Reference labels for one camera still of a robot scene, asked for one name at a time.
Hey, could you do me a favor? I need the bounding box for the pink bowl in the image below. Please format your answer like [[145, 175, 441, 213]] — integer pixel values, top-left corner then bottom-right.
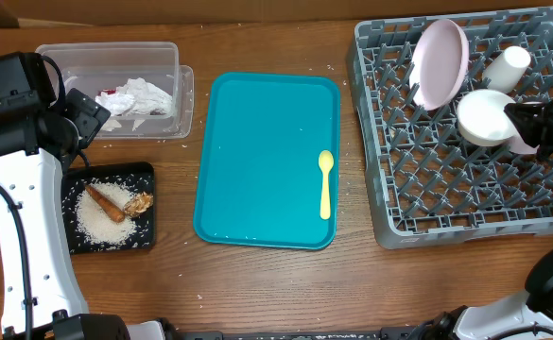
[[508, 126, 539, 155]]

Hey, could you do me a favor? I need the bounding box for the pale green bowl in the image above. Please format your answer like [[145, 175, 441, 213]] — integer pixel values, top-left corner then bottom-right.
[[457, 89, 515, 146]]

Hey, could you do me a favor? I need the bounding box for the white cup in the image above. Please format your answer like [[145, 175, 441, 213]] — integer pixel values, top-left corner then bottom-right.
[[482, 45, 531, 94]]

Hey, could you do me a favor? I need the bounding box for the white napkin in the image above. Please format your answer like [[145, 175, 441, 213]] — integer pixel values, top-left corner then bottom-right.
[[95, 77, 173, 116]]

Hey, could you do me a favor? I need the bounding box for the brown walnut cookie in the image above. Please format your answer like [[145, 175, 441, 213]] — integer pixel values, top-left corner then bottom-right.
[[123, 192, 154, 218]]

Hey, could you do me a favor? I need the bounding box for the orange carrot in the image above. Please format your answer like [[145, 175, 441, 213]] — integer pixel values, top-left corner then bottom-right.
[[85, 185, 126, 223]]

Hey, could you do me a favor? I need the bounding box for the large white plate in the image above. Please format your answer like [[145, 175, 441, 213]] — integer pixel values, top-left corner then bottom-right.
[[408, 19, 469, 111]]

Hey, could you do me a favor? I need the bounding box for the yellow plastic spoon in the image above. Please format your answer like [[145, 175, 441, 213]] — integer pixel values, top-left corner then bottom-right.
[[319, 150, 334, 220]]

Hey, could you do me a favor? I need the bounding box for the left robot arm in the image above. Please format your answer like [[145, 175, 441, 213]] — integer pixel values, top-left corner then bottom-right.
[[0, 52, 179, 339]]

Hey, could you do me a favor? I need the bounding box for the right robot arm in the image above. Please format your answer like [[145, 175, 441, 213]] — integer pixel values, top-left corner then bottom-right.
[[407, 100, 553, 340]]

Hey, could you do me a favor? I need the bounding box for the grey dishwasher rack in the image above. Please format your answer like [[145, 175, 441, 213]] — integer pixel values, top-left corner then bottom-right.
[[348, 7, 553, 249]]

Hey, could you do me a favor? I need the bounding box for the small white tissue piece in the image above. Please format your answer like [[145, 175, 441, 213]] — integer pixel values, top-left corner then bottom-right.
[[100, 117, 146, 133]]

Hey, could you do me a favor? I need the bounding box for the clear plastic bin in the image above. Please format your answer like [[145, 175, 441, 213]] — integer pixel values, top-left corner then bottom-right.
[[36, 42, 194, 139]]

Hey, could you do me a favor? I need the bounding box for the black plastic tray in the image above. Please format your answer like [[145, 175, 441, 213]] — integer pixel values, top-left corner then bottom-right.
[[60, 161, 157, 255]]

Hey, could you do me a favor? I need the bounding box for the pile of rice grains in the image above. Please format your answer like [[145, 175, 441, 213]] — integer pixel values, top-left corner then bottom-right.
[[60, 177, 154, 250]]

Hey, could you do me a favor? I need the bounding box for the teal plastic tray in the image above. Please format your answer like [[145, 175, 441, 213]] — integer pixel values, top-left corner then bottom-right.
[[193, 72, 341, 250]]

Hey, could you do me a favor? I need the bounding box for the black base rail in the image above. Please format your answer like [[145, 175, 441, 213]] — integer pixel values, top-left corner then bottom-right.
[[178, 326, 414, 340]]

